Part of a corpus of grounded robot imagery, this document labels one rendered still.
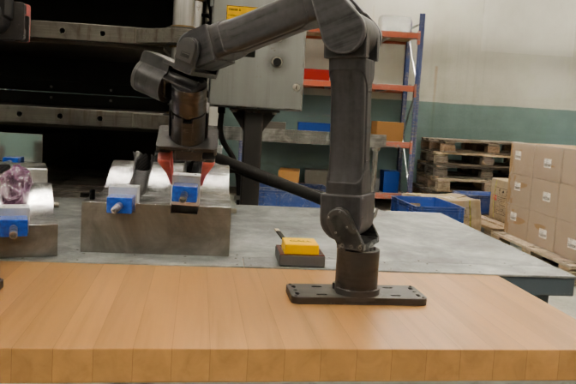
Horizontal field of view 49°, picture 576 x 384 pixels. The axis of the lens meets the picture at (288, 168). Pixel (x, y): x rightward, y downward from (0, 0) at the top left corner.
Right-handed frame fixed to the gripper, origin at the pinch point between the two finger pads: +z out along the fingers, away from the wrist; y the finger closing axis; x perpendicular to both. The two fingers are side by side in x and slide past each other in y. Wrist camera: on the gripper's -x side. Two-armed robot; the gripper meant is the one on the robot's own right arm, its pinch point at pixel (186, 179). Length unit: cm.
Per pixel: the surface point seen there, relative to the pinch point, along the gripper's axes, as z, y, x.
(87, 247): 10.0, 16.5, 8.3
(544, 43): 230, -408, -619
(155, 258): 9.0, 4.3, 11.2
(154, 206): 3.2, 5.2, 4.1
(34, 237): 5.5, 24.1, 11.0
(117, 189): 1.4, 11.8, 2.1
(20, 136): 40, 52, -67
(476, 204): 267, -239, -331
